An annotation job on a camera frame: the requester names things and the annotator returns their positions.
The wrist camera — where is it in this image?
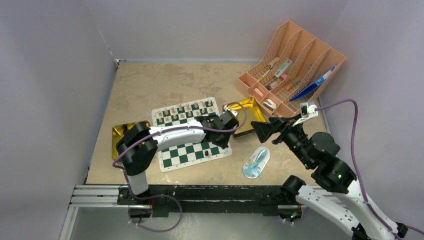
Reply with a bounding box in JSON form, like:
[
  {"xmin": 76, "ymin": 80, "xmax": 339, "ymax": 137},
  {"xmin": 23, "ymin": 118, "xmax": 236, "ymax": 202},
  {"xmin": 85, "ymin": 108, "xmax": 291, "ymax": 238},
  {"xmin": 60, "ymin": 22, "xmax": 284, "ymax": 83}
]
[
  {"xmin": 228, "ymin": 110, "xmax": 239, "ymax": 118},
  {"xmin": 293, "ymin": 101, "xmax": 319, "ymax": 126}
]

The peach plastic file organizer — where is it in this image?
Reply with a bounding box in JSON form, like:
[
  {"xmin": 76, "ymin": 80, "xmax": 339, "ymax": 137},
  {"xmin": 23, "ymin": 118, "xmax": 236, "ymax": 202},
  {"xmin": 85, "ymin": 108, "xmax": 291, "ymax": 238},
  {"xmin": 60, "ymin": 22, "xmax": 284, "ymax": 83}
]
[{"xmin": 236, "ymin": 21, "xmax": 347, "ymax": 117}]

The purple cable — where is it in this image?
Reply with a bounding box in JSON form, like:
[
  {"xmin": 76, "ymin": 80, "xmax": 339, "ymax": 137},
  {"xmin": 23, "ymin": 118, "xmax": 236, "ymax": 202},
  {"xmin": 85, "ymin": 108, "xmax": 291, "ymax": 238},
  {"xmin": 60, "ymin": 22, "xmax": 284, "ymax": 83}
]
[
  {"xmin": 314, "ymin": 99, "xmax": 424, "ymax": 238},
  {"xmin": 112, "ymin": 101, "xmax": 248, "ymax": 233}
]

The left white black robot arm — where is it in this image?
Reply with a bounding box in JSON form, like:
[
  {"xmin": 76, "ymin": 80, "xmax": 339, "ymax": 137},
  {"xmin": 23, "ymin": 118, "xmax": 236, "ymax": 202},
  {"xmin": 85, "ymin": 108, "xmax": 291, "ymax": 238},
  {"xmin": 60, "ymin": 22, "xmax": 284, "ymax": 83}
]
[{"xmin": 112, "ymin": 111, "xmax": 244, "ymax": 205}]

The green white chess board mat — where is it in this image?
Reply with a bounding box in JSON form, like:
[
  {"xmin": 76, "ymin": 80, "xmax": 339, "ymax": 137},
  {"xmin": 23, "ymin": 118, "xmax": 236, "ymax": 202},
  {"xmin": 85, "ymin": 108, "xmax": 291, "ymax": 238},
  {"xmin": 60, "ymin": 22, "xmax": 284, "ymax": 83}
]
[{"xmin": 151, "ymin": 96, "xmax": 233, "ymax": 173}]

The teal white box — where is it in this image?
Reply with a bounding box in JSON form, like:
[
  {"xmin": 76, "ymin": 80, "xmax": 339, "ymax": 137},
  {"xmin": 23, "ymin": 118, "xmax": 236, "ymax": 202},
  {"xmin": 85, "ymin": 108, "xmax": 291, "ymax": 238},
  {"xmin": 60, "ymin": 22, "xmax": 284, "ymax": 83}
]
[{"xmin": 274, "ymin": 58, "xmax": 293, "ymax": 78}]

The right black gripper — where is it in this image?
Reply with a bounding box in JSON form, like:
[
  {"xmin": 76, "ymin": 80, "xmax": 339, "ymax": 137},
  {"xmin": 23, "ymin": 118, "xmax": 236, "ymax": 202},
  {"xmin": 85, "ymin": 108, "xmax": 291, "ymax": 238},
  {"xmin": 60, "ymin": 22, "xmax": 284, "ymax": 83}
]
[{"xmin": 250, "ymin": 112, "xmax": 314, "ymax": 168}]

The blue packaged toy blister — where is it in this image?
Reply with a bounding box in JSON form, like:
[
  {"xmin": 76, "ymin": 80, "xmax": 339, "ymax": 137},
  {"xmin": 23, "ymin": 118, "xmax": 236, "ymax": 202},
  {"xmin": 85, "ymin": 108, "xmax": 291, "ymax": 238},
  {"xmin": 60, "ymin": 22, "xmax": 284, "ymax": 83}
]
[{"xmin": 242, "ymin": 146, "xmax": 271, "ymax": 179}]

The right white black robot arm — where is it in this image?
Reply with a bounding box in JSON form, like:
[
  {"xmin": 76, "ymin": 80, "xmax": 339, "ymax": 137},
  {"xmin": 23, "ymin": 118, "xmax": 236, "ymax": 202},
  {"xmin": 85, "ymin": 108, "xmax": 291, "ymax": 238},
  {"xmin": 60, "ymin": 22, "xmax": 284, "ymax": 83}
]
[{"xmin": 251, "ymin": 117, "xmax": 409, "ymax": 240}]

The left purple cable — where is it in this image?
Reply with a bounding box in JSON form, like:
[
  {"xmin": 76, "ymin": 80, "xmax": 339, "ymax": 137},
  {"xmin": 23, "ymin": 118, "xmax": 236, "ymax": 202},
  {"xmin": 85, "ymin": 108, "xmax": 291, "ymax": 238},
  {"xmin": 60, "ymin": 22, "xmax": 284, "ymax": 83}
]
[{"xmin": 112, "ymin": 101, "xmax": 248, "ymax": 233}]

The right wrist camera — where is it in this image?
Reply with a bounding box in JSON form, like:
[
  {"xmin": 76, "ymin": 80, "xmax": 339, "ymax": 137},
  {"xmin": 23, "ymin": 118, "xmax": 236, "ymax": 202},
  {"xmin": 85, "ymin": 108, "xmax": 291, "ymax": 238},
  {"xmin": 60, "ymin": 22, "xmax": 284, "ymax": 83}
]
[{"xmin": 293, "ymin": 101, "xmax": 319, "ymax": 126}]

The white chess pieces row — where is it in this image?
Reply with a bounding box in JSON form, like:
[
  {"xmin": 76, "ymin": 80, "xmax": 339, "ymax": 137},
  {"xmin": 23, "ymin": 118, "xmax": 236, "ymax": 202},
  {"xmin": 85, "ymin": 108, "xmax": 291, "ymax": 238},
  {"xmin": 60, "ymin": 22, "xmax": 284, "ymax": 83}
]
[{"xmin": 151, "ymin": 97, "xmax": 220, "ymax": 127}]

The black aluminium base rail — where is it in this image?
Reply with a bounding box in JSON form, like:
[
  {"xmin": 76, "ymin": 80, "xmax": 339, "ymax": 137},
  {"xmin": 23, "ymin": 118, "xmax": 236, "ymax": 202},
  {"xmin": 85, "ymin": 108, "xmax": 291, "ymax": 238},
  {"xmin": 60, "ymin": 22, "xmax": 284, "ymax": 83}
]
[{"xmin": 67, "ymin": 184, "xmax": 319, "ymax": 220}]

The left gold tin tray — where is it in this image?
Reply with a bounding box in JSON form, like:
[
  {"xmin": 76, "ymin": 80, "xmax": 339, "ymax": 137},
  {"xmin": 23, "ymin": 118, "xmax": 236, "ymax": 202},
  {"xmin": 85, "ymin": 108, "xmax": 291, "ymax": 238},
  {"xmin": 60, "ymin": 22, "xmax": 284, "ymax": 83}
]
[{"xmin": 111, "ymin": 122, "xmax": 138, "ymax": 161}]

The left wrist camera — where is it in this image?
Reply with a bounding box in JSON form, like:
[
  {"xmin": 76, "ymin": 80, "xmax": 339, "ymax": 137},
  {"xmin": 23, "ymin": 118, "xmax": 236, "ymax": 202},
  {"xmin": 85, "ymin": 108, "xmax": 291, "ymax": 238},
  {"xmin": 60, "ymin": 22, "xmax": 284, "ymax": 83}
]
[{"xmin": 228, "ymin": 110, "xmax": 239, "ymax": 118}]

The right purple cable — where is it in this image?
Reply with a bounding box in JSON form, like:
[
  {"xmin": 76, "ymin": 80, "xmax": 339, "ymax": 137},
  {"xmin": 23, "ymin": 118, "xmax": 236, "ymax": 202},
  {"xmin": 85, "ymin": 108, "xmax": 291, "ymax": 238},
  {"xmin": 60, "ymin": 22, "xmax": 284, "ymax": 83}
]
[{"xmin": 314, "ymin": 99, "xmax": 424, "ymax": 238}]

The white stapler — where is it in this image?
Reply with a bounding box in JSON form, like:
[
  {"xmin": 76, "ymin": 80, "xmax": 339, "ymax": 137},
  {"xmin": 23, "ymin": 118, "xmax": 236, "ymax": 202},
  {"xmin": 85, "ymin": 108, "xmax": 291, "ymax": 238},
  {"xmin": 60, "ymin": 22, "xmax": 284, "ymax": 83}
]
[{"xmin": 263, "ymin": 98, "xmax": 277, "ymax": 111}]

